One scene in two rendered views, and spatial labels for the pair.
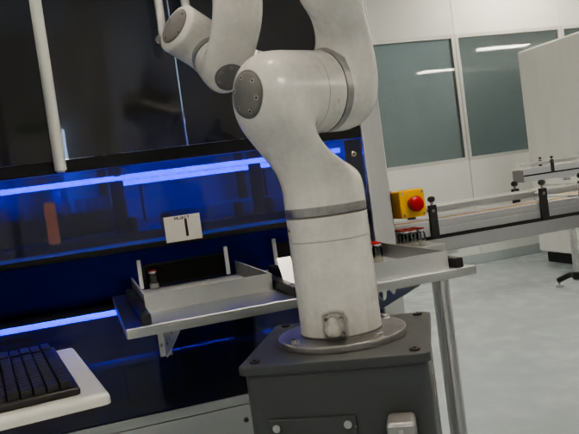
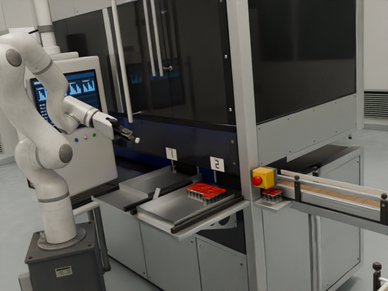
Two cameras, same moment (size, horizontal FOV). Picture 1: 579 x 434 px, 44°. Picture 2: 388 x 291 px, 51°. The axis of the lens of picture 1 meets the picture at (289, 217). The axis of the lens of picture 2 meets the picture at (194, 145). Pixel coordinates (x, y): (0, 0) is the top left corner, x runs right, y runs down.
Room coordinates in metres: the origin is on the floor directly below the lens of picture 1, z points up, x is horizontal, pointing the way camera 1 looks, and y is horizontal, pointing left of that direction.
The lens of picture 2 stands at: (0.98, -1.66, 1.58)
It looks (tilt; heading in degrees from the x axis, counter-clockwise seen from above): 15 degrees down; 66
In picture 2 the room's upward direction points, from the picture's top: 6 degrees counter-clockwise
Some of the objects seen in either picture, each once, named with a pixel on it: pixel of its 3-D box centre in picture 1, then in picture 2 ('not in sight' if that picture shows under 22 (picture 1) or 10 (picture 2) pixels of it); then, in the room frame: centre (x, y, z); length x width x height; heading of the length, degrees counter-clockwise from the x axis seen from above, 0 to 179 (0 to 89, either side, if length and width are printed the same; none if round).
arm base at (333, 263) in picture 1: (334, 275); (58, 217); (1.06, -0.05, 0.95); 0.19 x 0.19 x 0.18
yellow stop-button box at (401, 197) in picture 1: (407, 203); (264, 177); (1.88, -0.31, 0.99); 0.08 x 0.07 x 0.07; 16
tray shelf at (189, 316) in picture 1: (279, 286); (171, 197); (1.58, 0.04, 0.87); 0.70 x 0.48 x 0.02; 106
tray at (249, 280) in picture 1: (196, 283); (160, 181); (1.60, 0.22, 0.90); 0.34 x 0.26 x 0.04; 16
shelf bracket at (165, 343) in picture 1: (171, 342); not in sight; (1.50, 0.28, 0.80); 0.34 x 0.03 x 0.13; 16
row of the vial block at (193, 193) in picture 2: not in sight; (200, 196); (1.67, -0.11, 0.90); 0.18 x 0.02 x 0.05; 106
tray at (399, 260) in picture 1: (357, 263); (186, 204); (1.58, -0.13, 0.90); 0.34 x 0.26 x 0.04; 16
